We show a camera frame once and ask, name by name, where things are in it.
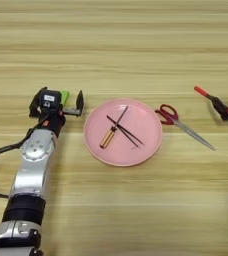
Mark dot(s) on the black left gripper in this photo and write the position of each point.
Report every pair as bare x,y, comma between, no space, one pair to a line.
52,121

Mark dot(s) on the red and black marker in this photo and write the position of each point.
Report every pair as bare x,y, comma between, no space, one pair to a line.
201,90

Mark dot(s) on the black chopsticks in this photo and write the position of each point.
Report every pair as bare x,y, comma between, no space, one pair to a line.
131,135

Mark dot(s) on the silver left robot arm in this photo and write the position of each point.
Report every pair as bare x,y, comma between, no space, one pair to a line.
32,170

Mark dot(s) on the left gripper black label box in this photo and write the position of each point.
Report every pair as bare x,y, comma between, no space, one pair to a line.
50,99

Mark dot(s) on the pink round plate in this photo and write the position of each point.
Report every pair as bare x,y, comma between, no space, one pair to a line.
126,156

